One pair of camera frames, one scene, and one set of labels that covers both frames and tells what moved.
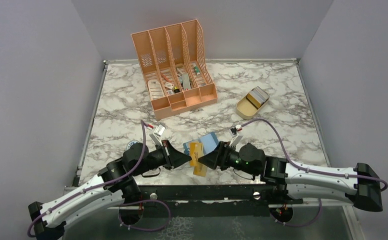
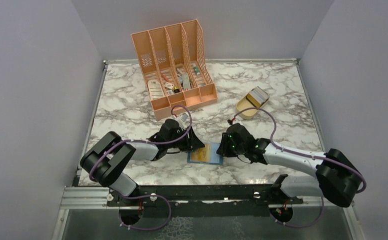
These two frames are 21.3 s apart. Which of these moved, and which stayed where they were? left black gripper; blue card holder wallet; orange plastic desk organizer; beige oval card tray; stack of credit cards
Moved: blue card holder wallet; left black gripper
Stayed: beige oval card tray; stack of credit cards; orange plastic desk organizer
